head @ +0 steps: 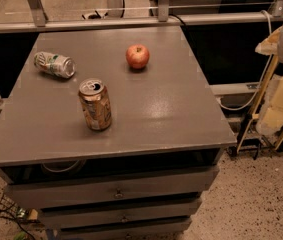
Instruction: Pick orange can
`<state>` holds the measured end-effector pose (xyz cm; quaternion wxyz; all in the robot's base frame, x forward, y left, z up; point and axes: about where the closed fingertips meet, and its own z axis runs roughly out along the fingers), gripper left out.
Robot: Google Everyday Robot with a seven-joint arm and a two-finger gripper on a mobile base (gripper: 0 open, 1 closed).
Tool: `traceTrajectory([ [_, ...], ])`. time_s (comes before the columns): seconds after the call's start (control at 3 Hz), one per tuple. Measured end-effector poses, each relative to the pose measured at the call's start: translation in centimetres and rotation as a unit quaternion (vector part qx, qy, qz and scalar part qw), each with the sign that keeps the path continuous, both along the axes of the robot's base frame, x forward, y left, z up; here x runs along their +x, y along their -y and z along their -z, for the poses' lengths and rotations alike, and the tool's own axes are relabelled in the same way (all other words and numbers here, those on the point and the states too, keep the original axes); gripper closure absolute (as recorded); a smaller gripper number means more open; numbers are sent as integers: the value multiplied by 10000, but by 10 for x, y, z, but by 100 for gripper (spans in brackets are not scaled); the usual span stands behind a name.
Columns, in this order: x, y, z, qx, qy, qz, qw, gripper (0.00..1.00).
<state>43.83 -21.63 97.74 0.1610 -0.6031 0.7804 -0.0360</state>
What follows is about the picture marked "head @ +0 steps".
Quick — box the metal railing bar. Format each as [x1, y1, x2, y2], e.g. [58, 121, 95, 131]
[0, 12, 283, 34]

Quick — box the grey drawer cabinet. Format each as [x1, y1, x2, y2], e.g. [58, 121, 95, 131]
[0, 25, 238, 240]

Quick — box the top grey drawer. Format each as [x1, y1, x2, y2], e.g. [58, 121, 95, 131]
[5, 166, 219, 209]

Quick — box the grey drawer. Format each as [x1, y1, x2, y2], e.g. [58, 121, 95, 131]
[59, 216, 191, 240]
[39, 196, 202, 229]
[5, 166, 219, 209]

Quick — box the green white can lying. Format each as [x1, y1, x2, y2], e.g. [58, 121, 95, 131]
[34, 51, 76, 79]

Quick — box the orange soda can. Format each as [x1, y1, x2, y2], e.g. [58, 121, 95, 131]
[78, 78, 112, 131]

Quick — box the red apple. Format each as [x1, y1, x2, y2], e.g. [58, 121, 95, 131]
[126, 44, 150, 69]

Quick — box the middle grey drawer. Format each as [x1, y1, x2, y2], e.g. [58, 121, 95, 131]
[39, 196, 202, 229]

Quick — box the white cable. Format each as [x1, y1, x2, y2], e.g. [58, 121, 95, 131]
[218, 9, 274, 112]

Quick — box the bottom grey drawer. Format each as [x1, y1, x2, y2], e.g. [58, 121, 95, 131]
[59, 216, 191, 240]

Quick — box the wire basket on floor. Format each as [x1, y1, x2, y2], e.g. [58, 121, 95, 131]
[0, 194, 38, 223]

